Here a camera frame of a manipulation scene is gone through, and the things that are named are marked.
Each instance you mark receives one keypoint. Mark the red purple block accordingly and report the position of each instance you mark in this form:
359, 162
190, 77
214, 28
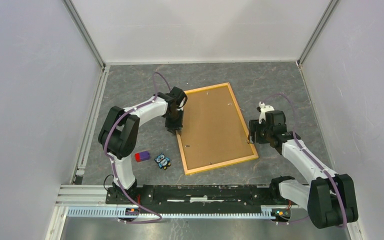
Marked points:
142, 156

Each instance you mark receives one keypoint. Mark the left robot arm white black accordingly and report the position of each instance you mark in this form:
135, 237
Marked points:
119, 133

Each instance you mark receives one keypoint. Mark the aluminium corner post left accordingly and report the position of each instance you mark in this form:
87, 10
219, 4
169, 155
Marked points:
74, 14

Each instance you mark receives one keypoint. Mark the brown cardboard backing board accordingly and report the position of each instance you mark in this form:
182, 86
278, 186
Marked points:
215, 129

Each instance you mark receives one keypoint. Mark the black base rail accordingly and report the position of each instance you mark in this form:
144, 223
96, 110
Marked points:
196, 199

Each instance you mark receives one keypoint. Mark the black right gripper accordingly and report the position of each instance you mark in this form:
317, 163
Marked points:
254, 126

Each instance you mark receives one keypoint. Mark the aluminium corner post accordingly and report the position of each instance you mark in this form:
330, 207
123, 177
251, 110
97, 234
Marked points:
317, 31
74, 14

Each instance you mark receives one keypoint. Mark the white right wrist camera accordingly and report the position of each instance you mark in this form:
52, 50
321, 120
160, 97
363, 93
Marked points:
263, 109

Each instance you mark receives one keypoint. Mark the blue owl figure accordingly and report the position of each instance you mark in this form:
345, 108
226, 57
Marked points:
163, 161

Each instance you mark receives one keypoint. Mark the aluminium corner post right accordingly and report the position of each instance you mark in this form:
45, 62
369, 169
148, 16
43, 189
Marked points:
317, 31

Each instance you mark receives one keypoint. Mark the aluminium frame rail front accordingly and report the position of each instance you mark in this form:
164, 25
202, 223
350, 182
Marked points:
80, 212

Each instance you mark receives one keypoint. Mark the yellow wooden picture frame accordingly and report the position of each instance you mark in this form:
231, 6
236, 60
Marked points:
222, 165

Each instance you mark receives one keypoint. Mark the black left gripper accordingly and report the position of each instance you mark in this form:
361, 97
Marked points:
177, 126

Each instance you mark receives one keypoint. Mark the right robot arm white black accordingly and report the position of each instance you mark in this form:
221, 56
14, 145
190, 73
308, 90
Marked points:
328, 197

